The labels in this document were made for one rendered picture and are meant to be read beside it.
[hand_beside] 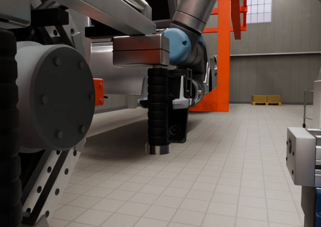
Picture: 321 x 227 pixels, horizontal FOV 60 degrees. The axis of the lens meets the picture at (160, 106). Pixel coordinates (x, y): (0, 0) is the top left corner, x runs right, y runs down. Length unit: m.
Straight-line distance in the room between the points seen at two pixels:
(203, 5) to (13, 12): 0.49
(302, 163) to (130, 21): 0.39
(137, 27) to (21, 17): 0.27
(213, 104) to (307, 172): 3.44
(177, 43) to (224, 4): 3.53
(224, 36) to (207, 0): 3.39
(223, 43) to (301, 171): 3.51
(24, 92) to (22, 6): 0.13
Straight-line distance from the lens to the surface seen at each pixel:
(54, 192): 0.60
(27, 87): 0.31
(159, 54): 0.46
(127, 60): 0.48
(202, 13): 0.63
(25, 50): 0.35
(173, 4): 3.83
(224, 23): 4.05
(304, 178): 0.58
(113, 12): 0.37
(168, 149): 0.48
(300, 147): 0.57
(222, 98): 3.96
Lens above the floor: 0.86
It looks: 4 degrees down
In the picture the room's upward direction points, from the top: straight up
